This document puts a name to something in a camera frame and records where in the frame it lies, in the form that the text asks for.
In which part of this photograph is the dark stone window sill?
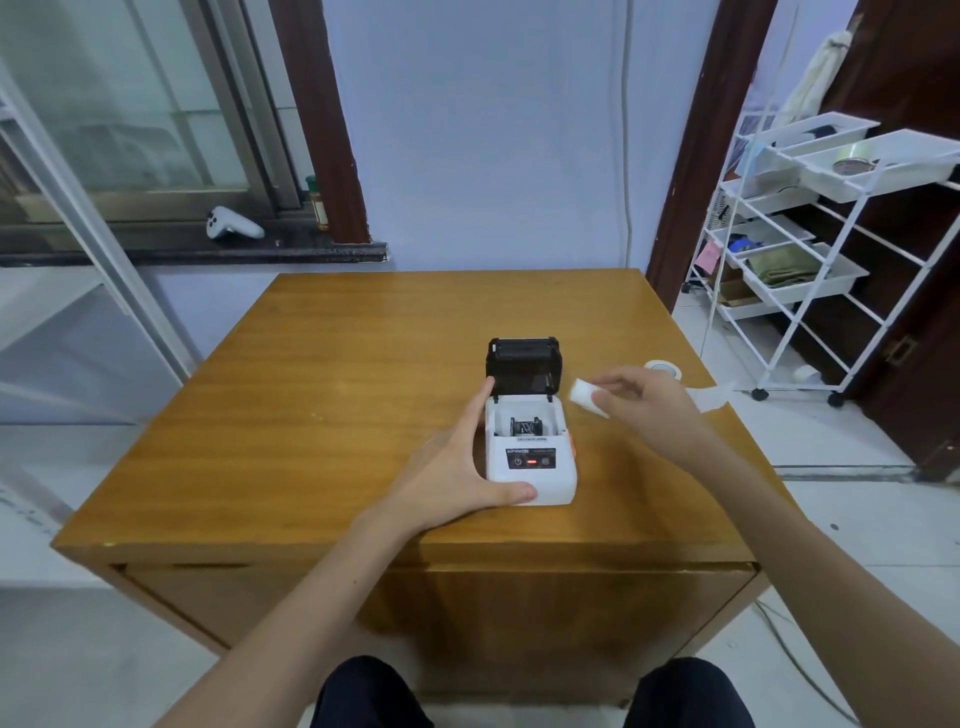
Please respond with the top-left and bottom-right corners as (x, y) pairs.
(0, 219), (390, 269)

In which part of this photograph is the sliding glass window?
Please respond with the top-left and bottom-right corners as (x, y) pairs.
(0, 0), (303, 226)

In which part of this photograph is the brown cardboard box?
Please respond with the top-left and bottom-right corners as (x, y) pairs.
(715, 276), (764, 308)

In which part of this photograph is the white wall cable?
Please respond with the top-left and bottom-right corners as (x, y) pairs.
(619, 0), (636, 270)

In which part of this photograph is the grey floor cable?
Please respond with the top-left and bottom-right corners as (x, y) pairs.
(752, 598), (858, 726)

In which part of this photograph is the person's leg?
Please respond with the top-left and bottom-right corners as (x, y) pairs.
(623, 657), (756, 728)
(309, 655), (436, 728)

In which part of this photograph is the person's right forearm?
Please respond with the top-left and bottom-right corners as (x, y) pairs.
(678, 433), (960, 728)

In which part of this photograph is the folded green cloth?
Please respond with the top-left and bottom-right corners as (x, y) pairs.
(748, 243), (824, 288)

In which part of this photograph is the white label paper roll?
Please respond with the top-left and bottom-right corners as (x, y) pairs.
(569, 378), (611, 420)

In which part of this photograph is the wooden table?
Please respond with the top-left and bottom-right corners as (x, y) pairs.
(51, 268), (798, 708)

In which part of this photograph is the white paper strip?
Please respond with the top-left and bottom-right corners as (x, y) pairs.
(686, 380), (741, 416)

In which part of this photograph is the white game controller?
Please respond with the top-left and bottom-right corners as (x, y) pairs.
(205, 205), (267, 242)

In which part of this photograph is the person's right leg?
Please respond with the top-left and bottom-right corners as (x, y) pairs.
(623, 657), (756, 728)

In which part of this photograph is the dark brown window post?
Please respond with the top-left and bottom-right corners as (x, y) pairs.
(267, 0), (373, 246)

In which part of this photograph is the person's right hand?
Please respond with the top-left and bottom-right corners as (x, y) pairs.
(588, 366), (723, 475)

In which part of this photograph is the person's left hand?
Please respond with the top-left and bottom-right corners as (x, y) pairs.
(372, 376), (539, 538)

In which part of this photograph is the hanging white cloth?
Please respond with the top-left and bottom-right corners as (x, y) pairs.
(771, 30), (854, 130)

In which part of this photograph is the dark wooden door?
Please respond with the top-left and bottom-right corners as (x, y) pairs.
(780, 0), (960, 483)

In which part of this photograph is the person's left forearm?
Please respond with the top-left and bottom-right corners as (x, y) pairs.
(153, 508), (429, 728)

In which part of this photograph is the person's left leg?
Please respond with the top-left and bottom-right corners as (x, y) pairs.
(309, 655), (436, 728)

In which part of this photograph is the white label printer black lid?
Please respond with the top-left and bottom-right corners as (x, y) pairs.
(482, 336), (579, 507)

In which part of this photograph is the silver aluminium door frame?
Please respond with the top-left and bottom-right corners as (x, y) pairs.
(0, 58), (198, 385)

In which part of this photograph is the dark brown door frame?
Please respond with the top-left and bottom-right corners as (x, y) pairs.
(645, 0), (779, 313)

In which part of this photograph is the white rolling shelf cart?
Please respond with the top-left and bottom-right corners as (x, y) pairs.
(681, 111), (960, 409)

